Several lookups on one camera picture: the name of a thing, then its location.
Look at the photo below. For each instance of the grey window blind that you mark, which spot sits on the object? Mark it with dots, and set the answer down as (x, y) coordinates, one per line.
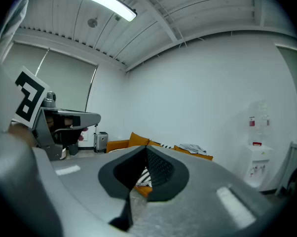
(69, 83)
(295, 83)
(22, 58)

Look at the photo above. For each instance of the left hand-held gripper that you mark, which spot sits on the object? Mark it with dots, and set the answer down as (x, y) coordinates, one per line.
(30, 95)

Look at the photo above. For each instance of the clear water bottle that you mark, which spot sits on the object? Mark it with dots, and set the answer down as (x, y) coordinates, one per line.
(260, 122)

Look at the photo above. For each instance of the round smoke detector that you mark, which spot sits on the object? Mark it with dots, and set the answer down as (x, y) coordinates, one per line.
(92, 23)

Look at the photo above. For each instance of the person's white shirt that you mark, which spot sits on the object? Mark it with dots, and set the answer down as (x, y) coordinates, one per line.
(15, 21)

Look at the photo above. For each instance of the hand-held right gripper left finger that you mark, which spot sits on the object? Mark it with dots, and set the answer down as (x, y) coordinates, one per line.
(77, 181)

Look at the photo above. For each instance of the person's left forearm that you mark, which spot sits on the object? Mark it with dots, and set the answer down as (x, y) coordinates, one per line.
(20, 135)

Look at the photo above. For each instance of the grey crumpled cloth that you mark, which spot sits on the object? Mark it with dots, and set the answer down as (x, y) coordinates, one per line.
(193, 148)

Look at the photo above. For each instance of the black and white patterned cloth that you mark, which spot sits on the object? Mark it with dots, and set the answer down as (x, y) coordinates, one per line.
(167, 146)

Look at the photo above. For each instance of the long ceiling lamp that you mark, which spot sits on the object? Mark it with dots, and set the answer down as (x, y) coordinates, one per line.
(101, 1)

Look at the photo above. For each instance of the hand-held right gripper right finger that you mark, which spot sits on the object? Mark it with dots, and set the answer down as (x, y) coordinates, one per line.
(200, 194)

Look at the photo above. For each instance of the orange sofa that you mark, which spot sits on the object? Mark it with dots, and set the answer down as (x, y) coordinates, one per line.
(116, 146)

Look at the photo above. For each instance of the person's left hand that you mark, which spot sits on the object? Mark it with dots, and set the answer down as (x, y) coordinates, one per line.
(62, 123)

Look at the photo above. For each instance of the grey suitcase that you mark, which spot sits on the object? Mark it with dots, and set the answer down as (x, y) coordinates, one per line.
(100, 141)

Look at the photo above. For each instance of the white water dispenser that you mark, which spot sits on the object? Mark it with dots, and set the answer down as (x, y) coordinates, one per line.
(258, 164)

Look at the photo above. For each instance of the black and white patterned pillow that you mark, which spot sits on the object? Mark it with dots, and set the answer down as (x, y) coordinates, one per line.
(144, 178)

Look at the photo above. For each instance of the black waste bin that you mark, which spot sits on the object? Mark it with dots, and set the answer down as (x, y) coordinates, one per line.
(73, 149)

